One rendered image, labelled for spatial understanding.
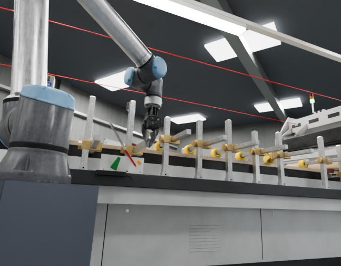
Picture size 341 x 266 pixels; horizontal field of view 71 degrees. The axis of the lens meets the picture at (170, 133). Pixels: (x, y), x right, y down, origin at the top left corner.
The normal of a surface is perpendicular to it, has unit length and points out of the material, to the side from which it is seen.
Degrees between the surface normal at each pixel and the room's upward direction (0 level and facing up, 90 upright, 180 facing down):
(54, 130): 90
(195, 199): 90
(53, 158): 70
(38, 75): 88
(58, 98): 85
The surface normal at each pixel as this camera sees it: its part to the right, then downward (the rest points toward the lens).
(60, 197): 0.83, -0.10
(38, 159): 0.49, -0.51
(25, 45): 0.26, -0.16
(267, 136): -0.55, -0.23
